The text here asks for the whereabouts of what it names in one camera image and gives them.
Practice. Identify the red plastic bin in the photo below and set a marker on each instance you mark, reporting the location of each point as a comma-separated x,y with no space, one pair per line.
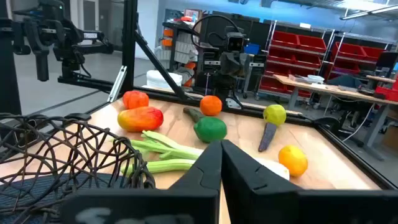
387,93

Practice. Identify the black metal table frame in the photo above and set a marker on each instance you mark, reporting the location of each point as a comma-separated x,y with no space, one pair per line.
130,46

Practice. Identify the black shelf with orange parts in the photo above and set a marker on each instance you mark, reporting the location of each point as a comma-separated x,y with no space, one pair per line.
183,46

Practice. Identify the round green lime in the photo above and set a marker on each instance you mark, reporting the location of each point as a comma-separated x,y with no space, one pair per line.
210,129

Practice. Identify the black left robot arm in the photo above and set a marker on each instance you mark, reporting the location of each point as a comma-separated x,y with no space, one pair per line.
228,90

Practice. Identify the round orange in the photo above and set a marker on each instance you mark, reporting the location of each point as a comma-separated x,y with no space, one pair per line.
211,105

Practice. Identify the white box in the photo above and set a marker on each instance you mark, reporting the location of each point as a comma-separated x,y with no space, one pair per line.
163,79

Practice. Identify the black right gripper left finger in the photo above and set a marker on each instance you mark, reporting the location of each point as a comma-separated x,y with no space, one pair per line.
192,202

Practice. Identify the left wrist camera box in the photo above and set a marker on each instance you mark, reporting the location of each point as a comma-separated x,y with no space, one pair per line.
235,42

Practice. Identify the rack with red bins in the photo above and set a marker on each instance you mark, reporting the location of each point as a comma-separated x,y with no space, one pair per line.
284,39
348,49

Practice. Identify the yellow lemon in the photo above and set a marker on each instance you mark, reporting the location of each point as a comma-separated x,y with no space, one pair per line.
293,160

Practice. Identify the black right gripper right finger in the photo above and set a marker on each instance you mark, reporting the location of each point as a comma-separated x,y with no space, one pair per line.
264,202

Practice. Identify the wooden work table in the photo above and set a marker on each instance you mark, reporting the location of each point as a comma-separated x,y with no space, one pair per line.
335,91

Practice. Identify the dark wicker basket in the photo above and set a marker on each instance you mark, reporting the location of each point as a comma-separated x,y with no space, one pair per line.
77,117

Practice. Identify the purple carrot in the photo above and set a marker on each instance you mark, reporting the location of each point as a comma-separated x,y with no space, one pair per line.
267,137

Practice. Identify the green celery bunch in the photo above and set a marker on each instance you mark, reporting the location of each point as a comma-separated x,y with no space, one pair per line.
168,149

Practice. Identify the dark green pepper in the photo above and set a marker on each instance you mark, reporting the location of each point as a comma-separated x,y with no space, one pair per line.
192,113

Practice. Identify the silver metal bracket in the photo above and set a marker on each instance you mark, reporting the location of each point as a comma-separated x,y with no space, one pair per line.
117,83

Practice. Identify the yellow green apple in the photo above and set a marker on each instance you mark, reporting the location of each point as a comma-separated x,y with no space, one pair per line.
274,115

